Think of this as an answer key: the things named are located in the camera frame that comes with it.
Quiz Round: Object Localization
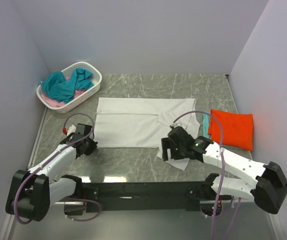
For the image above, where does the folded light teal t shirt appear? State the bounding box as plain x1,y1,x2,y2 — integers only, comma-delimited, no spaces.
202,113,212,139

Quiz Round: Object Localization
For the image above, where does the pink t shirt in basket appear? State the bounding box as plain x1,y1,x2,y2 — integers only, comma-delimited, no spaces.
41,77,94,108

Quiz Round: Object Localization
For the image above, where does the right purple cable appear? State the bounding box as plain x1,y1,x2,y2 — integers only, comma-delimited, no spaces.
171,110,242,240

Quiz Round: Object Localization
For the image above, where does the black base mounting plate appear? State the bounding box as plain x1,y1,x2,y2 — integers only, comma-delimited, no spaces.
77,181,216,211

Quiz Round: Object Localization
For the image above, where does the purple cable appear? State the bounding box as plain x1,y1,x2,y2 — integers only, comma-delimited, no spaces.
171,110,242,240
12,113,102,225

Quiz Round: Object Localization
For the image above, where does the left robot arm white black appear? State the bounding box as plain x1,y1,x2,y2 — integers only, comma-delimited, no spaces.
5,123,98,224

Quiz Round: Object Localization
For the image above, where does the folded orange t shirt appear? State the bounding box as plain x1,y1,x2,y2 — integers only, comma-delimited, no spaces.
210,109,254,152

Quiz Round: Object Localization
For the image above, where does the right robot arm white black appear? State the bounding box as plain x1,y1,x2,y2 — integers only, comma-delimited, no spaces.
161,126,287,215

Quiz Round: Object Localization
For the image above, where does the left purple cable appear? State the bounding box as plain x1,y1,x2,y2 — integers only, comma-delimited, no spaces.
12,113,102,225

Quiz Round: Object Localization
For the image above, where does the teal t shirt in basket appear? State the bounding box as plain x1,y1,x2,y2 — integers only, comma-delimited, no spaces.
40,68,94,104

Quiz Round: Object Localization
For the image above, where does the white t shirt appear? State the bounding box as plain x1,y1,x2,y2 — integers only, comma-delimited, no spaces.
94,97,200,158

